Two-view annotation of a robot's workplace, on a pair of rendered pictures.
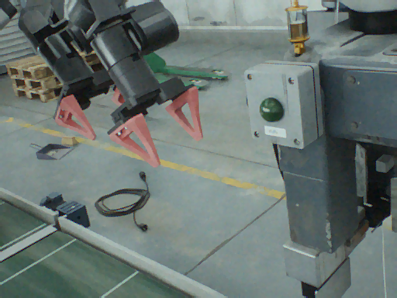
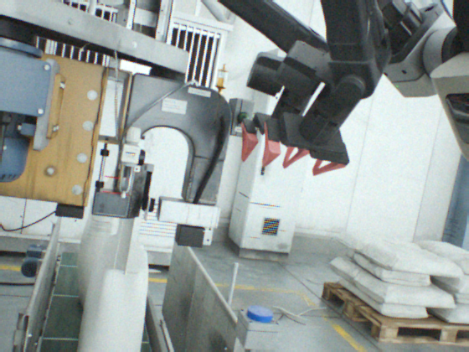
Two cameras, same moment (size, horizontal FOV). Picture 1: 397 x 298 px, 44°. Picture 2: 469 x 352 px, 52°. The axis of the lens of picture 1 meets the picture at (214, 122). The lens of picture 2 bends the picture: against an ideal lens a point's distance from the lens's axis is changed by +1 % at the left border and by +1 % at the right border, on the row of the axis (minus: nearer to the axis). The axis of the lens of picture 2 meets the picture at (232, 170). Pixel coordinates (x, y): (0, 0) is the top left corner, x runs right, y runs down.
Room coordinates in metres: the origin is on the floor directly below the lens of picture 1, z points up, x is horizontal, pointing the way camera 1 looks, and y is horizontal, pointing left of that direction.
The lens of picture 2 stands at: (1.58, 0.47, 1.25)
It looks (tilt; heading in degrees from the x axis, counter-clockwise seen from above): 5 degrees down; 208
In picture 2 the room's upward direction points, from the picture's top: 11 degrees clockwise
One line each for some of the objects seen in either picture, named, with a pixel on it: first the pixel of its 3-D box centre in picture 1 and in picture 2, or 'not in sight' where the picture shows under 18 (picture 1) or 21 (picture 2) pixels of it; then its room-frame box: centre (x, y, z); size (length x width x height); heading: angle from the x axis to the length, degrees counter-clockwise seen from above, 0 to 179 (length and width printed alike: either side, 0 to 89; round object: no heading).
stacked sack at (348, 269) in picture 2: not in sight; (373, 271); (-2.47, -0.21, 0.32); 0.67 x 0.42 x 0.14; 139
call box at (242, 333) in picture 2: not in sight; (256, 328); (0.58, 0.08, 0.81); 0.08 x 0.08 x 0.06; 45
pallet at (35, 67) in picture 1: (64, 59); not in sight; (6.32, 1.78, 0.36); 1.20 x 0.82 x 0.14; 131
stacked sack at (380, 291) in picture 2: not in sight; (404, 290); (-2.19, 0.08, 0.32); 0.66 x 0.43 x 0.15; 137
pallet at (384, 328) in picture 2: not in sight; (411, 312); (-2.55, 0.13, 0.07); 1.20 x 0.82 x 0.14; 137
